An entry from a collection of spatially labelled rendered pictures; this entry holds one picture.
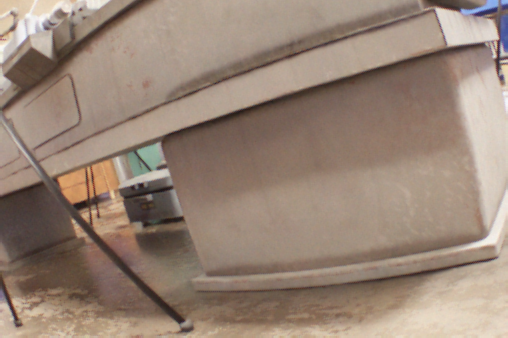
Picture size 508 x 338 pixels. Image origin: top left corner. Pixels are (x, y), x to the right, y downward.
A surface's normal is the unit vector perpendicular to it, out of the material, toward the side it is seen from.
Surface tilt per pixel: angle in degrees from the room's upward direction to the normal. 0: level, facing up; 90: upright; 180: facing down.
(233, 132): 90
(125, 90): 90
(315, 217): 90
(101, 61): 90
